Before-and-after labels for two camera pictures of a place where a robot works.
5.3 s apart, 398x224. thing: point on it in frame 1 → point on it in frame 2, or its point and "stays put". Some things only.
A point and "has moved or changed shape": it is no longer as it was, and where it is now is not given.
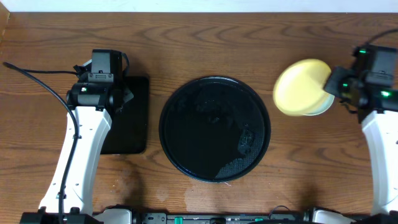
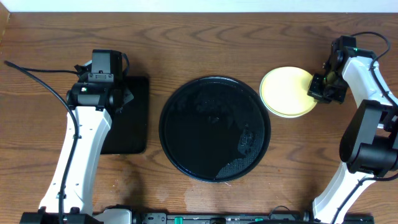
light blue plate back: x=329 y=101 → x=286 y=99
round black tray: x=214 y=129 stays put
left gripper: x=125 y=96 stays put
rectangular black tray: x=129 y=132 stays put
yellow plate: x=299 y=87 has moved or changed shape
